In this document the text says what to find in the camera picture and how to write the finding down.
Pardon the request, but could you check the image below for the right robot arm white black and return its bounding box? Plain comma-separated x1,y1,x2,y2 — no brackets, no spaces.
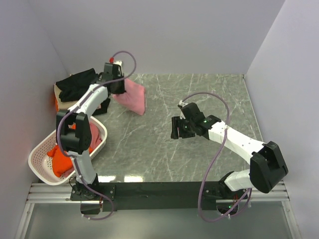
171,115,288,194

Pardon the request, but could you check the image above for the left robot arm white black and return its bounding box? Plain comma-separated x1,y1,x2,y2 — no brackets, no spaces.
56,62,125,197

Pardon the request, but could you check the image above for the black folded t shirt lower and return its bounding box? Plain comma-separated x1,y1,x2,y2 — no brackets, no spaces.
92,98,111,116

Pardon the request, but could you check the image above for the black folded t shirt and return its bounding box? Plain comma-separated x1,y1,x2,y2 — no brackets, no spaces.
55,68,98,102
92,98,111,116

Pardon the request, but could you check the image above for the black folded t shirt top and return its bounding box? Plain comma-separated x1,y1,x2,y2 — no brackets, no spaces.
55,68,98,102

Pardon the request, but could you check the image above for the beige folded t shirt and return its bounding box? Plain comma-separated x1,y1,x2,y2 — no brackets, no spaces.
54,85,77,110

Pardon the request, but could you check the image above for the dusty pink shirt in basket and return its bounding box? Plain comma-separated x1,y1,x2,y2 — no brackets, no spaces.
55,123,102,177

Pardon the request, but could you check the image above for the orange folded t shirt bottom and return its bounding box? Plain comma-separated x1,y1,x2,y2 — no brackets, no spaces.
54,97,59,112

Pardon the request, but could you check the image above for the orange t shirt in basket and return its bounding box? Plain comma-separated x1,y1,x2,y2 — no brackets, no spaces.
47,123,99,177

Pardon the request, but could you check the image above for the white plastic laundry basket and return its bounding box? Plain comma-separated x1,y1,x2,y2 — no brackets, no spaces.
28,117,108,186

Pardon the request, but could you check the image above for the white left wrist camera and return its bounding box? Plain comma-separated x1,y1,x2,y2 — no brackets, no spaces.
109,57,123,67

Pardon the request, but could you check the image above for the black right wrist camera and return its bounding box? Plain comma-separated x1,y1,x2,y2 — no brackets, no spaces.
178,101,205,121

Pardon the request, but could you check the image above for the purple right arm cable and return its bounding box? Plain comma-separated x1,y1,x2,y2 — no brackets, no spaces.
179,92,252,223

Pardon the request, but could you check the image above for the aluminium frame rail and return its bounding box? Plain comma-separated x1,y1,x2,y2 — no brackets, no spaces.
13,180,302,239

